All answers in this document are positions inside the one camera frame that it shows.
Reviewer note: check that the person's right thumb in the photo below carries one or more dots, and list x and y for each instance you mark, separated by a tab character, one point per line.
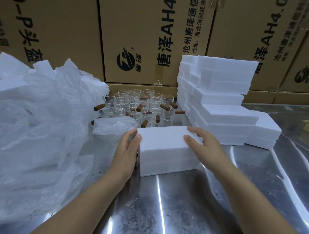
190	143

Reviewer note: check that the person's left thumb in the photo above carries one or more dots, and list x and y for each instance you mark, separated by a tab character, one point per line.
137	142

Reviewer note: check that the person's right forearm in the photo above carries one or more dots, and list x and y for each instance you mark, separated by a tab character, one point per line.
246	200

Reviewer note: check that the person's left forearm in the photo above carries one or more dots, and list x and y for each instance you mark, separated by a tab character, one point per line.
84	205

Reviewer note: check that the stack of white foam slabs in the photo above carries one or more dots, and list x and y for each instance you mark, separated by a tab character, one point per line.
222	101

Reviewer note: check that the person's right hand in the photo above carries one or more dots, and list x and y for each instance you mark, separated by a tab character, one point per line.
210	154

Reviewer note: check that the person's left hand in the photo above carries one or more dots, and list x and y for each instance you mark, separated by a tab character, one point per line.
124	156

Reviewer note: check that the white foam block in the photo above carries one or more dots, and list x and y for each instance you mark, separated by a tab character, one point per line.
44	68
10	88
164	149
12	66

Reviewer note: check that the large clear plastic bag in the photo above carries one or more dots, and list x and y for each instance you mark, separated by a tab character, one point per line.
48	135

